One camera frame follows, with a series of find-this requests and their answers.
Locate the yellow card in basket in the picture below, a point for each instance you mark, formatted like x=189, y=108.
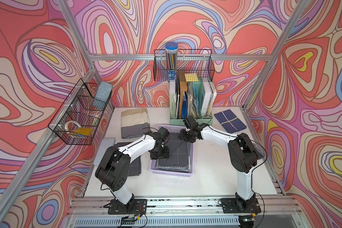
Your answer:
x=82, y=132

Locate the yellow sticky note pad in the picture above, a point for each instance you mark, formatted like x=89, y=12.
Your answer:
x=191, y=77

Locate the black wire basket on back wall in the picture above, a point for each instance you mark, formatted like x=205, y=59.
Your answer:
x=188, y=61

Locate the plain grey pillowcase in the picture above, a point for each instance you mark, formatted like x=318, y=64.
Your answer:
x=173, y=168

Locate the grey checked pillowcase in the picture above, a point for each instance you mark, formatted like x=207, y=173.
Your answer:
x=179, y=152
x=135, y=166

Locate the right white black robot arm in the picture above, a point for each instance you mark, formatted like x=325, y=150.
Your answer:
x=243, y=153

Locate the beige grey striped folded cloth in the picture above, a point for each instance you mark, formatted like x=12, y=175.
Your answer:
x=133, y=122

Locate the aluminium front rail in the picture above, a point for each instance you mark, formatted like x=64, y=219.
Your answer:
x=277, y=211

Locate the grey blue sponge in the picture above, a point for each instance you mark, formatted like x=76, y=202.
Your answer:
x=103, y=91

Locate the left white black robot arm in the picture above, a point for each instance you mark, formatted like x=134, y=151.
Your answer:
x=114, y=166

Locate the books and folders in organizer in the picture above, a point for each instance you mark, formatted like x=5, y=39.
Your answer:
x=191, y=99

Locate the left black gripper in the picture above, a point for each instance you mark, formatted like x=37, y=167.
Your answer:
x=166, y=154

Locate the lilac perforated plastic basket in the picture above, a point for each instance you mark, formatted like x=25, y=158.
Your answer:
x=173, y=129

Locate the pale grey flat case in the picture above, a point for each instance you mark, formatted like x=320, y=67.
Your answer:
x=104, y=145

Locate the clear tape roll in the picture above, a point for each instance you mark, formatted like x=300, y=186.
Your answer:
x=71, y=126

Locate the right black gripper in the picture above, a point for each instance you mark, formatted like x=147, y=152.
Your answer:
x=181, y=136

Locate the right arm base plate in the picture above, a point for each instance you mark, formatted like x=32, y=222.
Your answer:
x=239, y=205

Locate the black wire basket on left wall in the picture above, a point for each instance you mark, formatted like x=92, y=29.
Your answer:
x=80, y=106

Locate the small dark grey flat case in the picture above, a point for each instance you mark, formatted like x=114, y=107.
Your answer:
x=261, y=154

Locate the blue pencil tube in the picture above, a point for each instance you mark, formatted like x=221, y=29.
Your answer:
x=171, y=51

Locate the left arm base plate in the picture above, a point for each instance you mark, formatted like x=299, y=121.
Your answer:
x=134, y=206

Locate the navy cloth yellow stripe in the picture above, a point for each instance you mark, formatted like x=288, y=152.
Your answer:
x=230, y=122

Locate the black wire basket on wall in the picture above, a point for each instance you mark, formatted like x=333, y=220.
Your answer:
x=188, y=61
x=80, y=106

